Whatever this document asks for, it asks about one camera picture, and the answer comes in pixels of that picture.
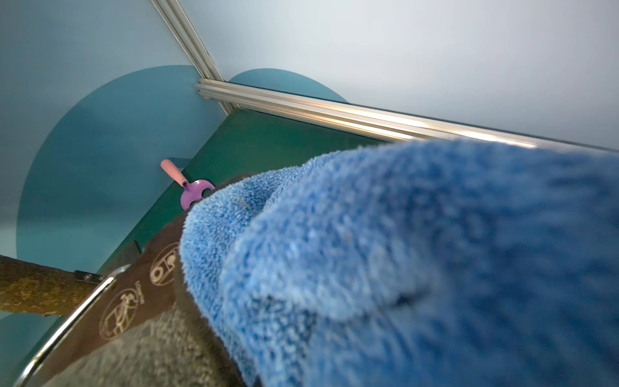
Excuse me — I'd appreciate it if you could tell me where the left aluminium frame post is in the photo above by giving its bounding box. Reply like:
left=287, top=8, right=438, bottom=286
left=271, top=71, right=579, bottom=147
left=151, top=0, right=239, bottom=116

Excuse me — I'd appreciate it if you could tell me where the purple toy fork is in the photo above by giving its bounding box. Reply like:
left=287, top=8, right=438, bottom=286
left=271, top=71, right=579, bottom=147
left=160, top=159, right=215, bottom=211

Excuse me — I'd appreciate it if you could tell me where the blue grey cleaning cloth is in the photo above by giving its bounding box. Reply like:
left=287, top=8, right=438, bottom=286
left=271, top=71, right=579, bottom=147
left=43, top=139, right=619, bottom=387

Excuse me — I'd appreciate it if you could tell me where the black coffee machine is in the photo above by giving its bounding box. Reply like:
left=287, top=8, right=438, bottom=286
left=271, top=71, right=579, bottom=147
left=14, top=214, right=244, bottom=386

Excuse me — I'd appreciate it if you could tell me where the pink cherry blossom tree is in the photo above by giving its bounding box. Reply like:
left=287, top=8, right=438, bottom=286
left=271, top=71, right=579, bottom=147
left=1, top=256, right=104, bottom=317

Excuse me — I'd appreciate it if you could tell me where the horizontal aluminium frame bar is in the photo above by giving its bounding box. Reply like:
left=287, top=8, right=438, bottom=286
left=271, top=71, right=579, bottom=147
left=196, top=79, right=618, bottom=154

